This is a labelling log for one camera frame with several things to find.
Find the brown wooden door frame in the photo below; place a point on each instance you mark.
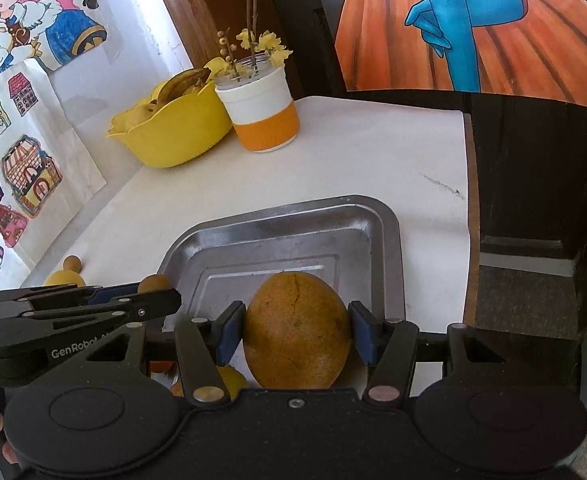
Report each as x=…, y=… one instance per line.
x=183, y=10

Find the large brown round fruit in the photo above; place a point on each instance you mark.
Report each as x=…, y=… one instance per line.
x=296, y=330

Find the colourful houses drawing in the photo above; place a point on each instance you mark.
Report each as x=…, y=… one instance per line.
x=23, y=170

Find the white printed table cover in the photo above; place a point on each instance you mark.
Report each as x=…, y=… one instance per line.
x=348, y=160

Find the brown green fruit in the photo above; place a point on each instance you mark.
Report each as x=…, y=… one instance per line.
x=181, y=85

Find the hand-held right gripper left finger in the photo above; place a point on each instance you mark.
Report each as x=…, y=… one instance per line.
x=231, y=332

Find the yellow bowl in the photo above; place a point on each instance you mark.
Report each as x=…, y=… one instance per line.
x=178, y=130

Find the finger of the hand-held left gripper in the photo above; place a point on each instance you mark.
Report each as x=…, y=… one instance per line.
x=73, y=294
x=138, y=305

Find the girl with bear drawing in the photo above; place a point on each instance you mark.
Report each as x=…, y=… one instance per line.
x=23, y=10

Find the metal tray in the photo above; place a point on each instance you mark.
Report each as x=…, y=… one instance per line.
x=283, y=240

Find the small brown kiwi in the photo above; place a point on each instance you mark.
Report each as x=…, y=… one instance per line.
x=153, y=284

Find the orange dress painting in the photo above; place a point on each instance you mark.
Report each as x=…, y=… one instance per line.
x=398, y=50

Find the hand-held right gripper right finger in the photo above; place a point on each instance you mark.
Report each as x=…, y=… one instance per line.
x=363, y=332

